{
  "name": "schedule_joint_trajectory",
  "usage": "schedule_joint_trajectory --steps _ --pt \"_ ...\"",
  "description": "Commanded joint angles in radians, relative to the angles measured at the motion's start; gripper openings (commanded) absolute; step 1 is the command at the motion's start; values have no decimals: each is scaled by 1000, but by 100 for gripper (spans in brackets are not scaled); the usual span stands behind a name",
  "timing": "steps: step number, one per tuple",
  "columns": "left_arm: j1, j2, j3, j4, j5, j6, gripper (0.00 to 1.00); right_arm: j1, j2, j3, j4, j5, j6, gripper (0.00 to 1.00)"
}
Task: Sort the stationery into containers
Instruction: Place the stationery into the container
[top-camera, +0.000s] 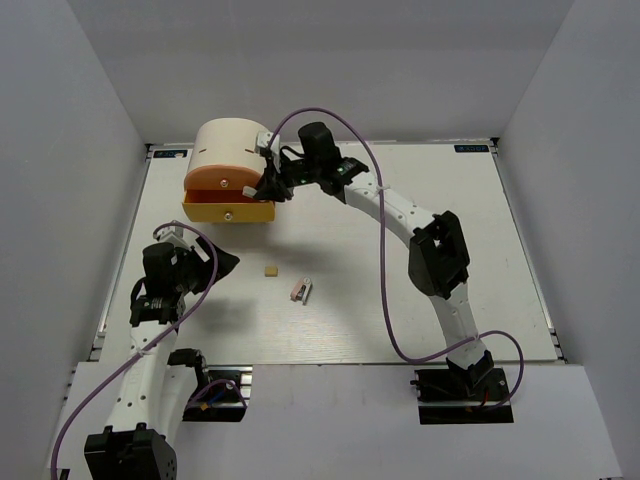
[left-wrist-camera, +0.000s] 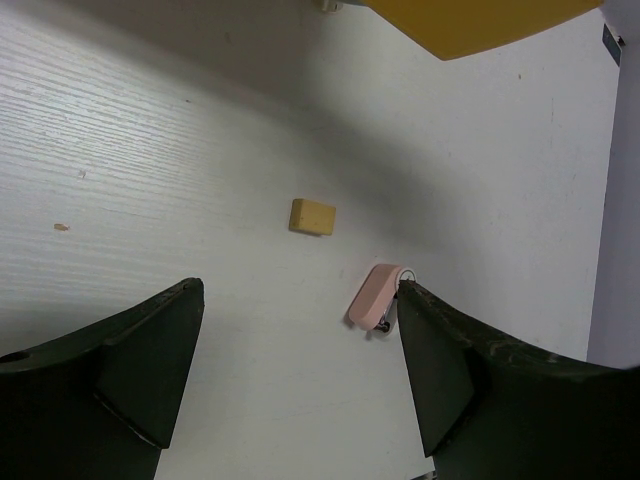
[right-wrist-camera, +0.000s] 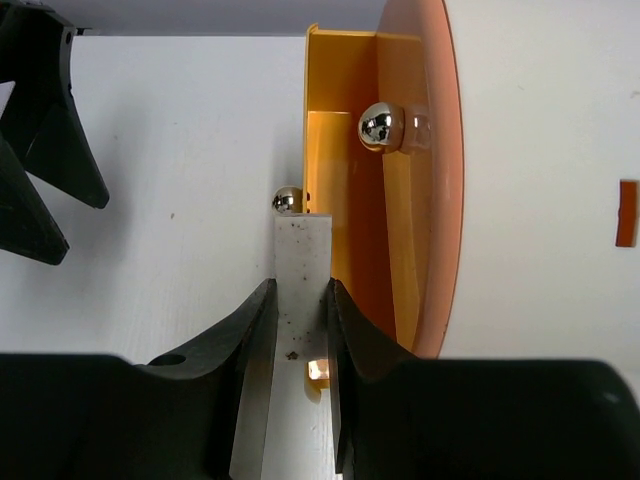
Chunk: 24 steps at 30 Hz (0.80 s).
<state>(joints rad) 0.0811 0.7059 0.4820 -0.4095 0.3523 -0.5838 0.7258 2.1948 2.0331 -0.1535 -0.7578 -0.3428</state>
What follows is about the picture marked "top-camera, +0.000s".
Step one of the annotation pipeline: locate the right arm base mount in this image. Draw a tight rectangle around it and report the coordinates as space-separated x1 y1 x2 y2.
410 368 514 425

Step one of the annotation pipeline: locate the small beige eraser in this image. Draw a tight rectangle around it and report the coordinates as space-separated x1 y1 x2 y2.
264 266 278 277

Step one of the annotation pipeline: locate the orange organizer drawer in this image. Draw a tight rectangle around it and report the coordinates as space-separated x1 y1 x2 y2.
184 165 261 191

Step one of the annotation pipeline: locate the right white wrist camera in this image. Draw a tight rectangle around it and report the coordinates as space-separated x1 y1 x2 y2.
255 131 281 171

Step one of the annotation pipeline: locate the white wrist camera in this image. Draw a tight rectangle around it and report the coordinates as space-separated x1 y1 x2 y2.
255 131 281 171
153 221 190 250

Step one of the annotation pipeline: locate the cream cylindrical desk organizer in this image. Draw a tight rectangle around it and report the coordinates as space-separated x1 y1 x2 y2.
185 118 267 176

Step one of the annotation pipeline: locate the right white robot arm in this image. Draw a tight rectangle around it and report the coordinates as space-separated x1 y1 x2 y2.
251 122 494 399

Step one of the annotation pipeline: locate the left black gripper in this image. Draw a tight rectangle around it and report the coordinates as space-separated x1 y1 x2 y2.
173 235 240 294

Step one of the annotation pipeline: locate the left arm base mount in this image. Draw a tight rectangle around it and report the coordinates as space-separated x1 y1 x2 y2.
183 365 253 423

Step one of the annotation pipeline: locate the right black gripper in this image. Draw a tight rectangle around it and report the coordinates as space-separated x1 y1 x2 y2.
256 150 323 202

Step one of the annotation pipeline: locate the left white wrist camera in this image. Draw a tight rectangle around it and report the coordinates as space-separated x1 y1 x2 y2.
153 221 190 250

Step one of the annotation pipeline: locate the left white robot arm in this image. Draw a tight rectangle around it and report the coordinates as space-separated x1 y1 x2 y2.
84 233 240 479

